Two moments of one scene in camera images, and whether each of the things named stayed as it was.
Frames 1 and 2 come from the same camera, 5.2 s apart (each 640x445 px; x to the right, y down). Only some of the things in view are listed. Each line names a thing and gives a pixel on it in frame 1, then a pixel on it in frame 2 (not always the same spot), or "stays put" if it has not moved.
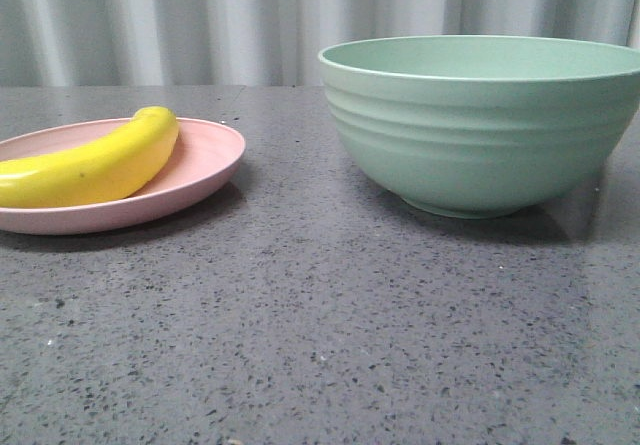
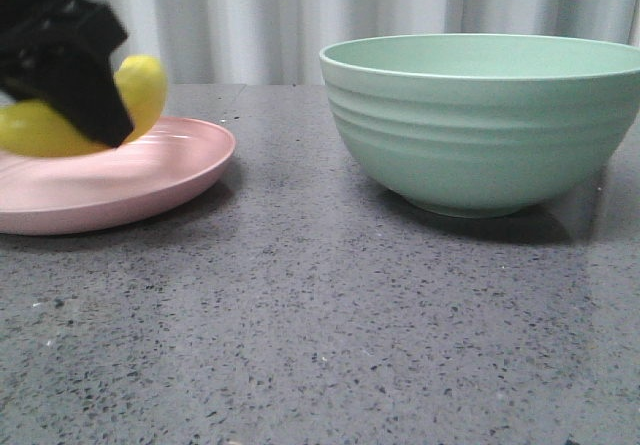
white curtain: [266, 25] stays put
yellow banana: [107, 169] → [42, 129]
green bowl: [482, 126] stays put
